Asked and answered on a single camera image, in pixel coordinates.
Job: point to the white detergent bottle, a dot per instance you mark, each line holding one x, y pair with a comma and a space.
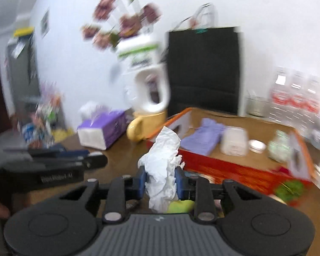
144, 69

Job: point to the purple tissue box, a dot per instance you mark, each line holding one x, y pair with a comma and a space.
101, 130

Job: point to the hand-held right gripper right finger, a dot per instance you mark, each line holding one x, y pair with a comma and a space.
179, 184

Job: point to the yellow mug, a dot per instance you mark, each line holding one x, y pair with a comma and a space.
145, 125

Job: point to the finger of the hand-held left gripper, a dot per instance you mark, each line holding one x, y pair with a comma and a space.
64, 154
96, 162

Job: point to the wall poster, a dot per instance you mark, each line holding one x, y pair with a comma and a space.
44, 22

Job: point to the red artificial rose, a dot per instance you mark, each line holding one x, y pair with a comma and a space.
283, 170

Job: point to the dried pink flowers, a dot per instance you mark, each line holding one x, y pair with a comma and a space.
122, 21

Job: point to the black paper bag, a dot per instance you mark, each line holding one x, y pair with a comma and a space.
202, 69

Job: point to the frosted cotton swab box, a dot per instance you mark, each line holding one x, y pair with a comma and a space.
234, 141

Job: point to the purple fabric pouch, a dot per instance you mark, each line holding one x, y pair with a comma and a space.
202, 137

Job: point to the white tissue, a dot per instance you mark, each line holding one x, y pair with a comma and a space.
162, 160

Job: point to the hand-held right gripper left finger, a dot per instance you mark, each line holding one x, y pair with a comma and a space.
141, 182

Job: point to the colourful toy figures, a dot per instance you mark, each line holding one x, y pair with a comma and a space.
42, 120

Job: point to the red cardboard box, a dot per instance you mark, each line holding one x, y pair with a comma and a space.
229, 170

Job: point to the clear glass cup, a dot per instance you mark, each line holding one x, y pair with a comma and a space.
257, 105

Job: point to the white round device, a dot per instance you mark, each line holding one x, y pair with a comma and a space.
257, 146

